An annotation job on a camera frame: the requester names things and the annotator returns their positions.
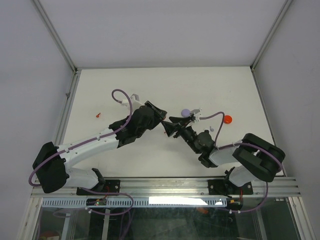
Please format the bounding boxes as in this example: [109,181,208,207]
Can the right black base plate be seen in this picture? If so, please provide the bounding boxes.
[207,179,254,197]

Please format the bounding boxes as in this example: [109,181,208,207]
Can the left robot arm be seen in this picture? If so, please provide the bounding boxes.
[32,101,167,195]

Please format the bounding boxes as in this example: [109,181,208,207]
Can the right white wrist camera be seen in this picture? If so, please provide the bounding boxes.
[189,108,202,122]

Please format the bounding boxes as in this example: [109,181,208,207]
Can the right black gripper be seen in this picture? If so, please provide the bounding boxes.
[161,116,200,154]

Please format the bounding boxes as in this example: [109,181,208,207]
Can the aluminium front rail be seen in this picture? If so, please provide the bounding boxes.
[31,176,301,198]

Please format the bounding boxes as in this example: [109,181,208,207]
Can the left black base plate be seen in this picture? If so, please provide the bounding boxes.
[76,179,121,196]

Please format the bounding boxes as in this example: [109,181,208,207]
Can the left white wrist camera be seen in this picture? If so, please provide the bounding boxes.
[120,93,143,110]

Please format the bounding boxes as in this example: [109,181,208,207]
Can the purple charging case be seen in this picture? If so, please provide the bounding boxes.
[181,108,191,118]

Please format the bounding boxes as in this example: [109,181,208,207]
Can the slotted cable duct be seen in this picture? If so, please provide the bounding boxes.
[42,196,227,208]

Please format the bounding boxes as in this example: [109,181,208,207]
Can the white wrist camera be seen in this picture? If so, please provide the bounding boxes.
[120,93,143,110]
[189,108,202,122]

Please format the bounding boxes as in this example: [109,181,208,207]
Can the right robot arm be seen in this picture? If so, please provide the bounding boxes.
[161,115,286,197]

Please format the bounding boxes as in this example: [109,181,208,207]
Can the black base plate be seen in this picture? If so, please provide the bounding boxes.
[76,179,121,196]
[207,179,254,197]

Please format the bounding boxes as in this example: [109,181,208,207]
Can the small green-lit circuit board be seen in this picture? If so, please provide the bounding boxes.
[86,198,108,206]

